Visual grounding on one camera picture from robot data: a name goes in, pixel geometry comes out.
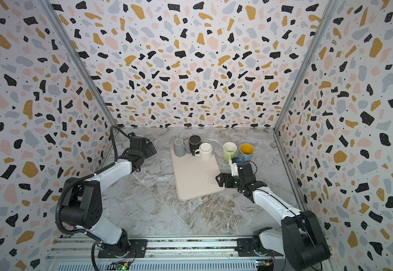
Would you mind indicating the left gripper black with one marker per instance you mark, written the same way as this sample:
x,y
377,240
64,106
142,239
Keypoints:
x,y
149,152

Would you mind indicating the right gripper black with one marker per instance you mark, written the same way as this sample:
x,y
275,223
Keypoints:
x,y
220,182

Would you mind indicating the light green mug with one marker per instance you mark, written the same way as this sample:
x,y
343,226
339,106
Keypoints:
x,y
229,151

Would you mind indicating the blue butterfly mug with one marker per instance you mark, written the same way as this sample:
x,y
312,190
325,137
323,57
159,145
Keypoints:
x,y
246,152

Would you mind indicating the black mug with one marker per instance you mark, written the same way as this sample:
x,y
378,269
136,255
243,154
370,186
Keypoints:
x,y
194,142

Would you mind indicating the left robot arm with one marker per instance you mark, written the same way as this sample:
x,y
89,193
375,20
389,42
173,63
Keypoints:
x,y
79,208

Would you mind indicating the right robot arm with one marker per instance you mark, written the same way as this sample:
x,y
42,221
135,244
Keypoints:
x,y
299,238

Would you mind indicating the white mug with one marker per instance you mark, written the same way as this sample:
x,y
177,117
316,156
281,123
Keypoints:
x,y
205,151

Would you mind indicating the grey mug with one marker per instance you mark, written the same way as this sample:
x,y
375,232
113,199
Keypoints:
x,y
179,148

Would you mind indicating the beige rectangular tray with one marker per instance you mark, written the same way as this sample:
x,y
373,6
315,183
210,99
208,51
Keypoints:
x,y
194,176

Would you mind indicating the left corner aluminium profile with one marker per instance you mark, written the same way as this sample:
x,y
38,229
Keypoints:
x,y
58,28

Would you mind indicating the corner aluminium profile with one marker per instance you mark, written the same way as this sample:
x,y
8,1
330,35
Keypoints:
x,y
320,31
58,28

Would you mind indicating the right corner aluminium profile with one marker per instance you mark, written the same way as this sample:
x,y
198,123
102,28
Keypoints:
x,y
320,31

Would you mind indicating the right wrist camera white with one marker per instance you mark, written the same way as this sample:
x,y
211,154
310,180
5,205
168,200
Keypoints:
x,y
234,166

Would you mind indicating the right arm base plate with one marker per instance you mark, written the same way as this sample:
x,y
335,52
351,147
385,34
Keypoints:
x,y
247,247

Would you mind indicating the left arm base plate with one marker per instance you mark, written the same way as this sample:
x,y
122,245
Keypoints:
x,y
133,248

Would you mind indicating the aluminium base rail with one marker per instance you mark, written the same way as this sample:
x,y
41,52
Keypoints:
x,y
163,253

